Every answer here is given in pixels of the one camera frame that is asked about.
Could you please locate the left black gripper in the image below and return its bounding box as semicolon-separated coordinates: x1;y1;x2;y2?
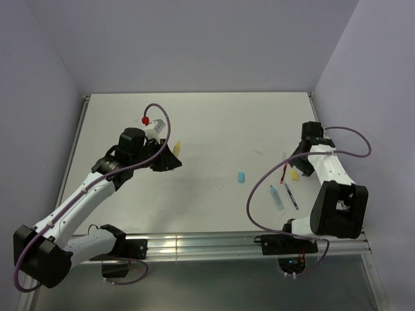
131;139;182;172

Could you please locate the yellow pen cap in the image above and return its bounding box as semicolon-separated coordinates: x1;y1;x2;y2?
290;170;299;181

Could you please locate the yellow highlighter pen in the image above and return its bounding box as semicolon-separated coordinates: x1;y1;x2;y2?
172;141;181;157

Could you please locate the red thin pen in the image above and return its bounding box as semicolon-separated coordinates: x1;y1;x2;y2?
279;162;287;184

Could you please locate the blue thin pen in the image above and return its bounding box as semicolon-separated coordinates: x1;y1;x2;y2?
284;183;299;211

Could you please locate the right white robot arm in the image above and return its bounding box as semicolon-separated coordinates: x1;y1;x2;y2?
280;121;372;253

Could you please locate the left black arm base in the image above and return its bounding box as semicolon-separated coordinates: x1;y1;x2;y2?
101;239;149;286

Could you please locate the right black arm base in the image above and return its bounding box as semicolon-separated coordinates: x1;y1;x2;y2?
254;234;318;255

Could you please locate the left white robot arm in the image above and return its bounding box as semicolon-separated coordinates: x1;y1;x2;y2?
13;127;182;293

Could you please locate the blue highlighter pen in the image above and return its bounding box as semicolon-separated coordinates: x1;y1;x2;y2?
270;185;285;211

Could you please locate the aluminium rail frame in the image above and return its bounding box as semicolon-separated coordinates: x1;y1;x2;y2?
123;226;372;263

